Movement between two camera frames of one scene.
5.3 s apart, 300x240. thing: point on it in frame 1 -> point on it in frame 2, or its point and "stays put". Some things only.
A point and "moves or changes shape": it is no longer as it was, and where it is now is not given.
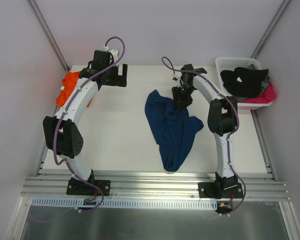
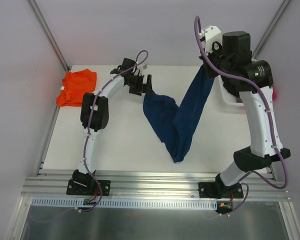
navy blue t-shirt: x=172 y=127 moves or changes shape
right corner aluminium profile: x=279 y=14 stays put
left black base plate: x=76 y=186 stays put
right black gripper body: x=182 y=99 -> x=210 y=64
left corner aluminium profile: x=49 y=33 stays put
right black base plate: x=213 y=190 stays put
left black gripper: x=123 y=75 -> x=139 y=84
